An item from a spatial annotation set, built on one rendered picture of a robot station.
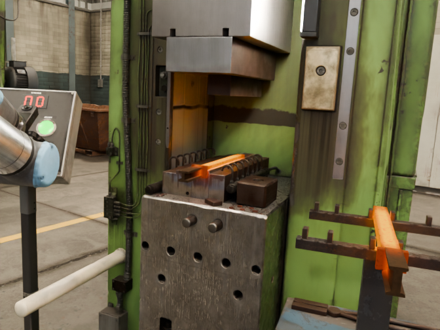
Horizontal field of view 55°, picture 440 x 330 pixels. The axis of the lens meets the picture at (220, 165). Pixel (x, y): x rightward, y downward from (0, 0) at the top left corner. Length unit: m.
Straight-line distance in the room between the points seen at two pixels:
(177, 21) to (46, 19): 9.20
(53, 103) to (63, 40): 9.19
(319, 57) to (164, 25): 0.44
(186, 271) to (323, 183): 0.46
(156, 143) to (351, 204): 0.65
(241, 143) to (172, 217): 0.56
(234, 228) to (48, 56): 9.40
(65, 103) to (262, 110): 0.71
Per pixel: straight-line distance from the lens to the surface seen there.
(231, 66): 1.16
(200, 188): 1.21
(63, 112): 1.37
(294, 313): 1.09
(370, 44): 1.23
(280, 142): 1.61
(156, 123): 1.43
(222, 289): 1.21
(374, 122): 1.22
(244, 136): 1.65
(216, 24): 1.19
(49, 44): 10.37
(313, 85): 1.21
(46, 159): 0.88
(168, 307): 1.32
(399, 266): 0.67
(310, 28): 1.21
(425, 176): 6.35
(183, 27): 1.23
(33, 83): 6.39
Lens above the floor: 1.22
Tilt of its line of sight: 10 degrees down
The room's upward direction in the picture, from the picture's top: 3 degrees clockwise
